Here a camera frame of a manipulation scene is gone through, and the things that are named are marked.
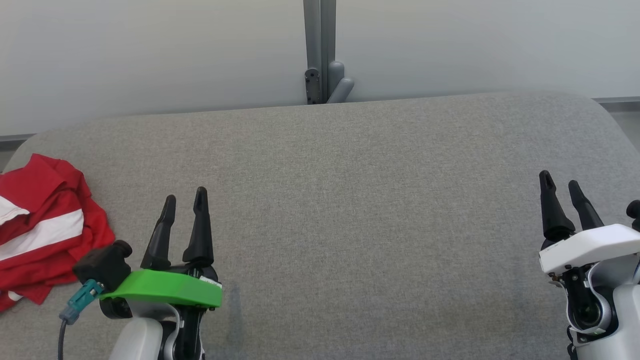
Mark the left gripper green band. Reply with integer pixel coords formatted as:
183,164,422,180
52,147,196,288
99,187,224,360

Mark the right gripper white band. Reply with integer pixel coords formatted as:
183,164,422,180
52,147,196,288
538,170,640,334

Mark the red shorts white hem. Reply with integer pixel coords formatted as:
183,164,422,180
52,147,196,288
0,153,116,306

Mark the left teal plug black cable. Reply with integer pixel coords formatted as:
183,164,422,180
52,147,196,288
57,279,106,360

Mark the grey partition base rail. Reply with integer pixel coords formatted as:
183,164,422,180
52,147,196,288
592,96,640,113
0,133,37,152

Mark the grey metal partition post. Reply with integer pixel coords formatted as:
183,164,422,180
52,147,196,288
303,0,337,105

